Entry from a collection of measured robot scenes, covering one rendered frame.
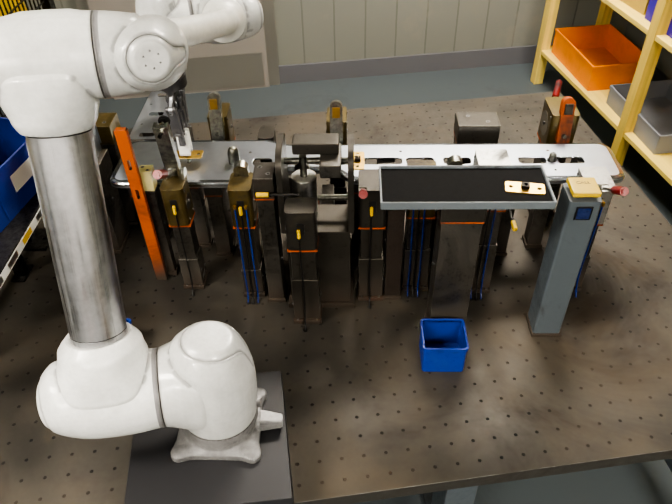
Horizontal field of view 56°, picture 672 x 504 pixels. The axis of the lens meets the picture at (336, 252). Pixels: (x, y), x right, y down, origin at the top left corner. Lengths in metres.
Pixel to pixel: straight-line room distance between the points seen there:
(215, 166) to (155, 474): 0.83
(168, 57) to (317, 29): 3.29
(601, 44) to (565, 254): 3.04
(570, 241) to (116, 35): 1.04
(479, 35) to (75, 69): 3.72
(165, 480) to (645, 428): 1.06
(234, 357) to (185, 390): 0.11
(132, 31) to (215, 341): 0.55
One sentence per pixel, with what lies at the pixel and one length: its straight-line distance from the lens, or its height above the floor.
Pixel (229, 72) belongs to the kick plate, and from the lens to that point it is 4.29.
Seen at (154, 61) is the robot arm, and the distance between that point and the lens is 1.01.
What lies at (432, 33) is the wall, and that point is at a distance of 4.43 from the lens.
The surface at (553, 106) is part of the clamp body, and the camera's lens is 1.98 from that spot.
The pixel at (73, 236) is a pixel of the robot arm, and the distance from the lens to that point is 1.12.
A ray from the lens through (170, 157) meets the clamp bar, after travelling 1.63.
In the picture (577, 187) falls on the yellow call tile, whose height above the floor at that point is 1.16.
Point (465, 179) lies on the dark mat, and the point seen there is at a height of 1.16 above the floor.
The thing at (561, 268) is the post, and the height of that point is 0.94.
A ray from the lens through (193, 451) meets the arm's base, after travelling 1.37.
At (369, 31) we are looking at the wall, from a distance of 4.32.
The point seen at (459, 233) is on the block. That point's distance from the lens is 1.46.
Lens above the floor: 1.99
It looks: 42 degrees down
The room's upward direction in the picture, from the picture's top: 2 degrees counter-clockwise
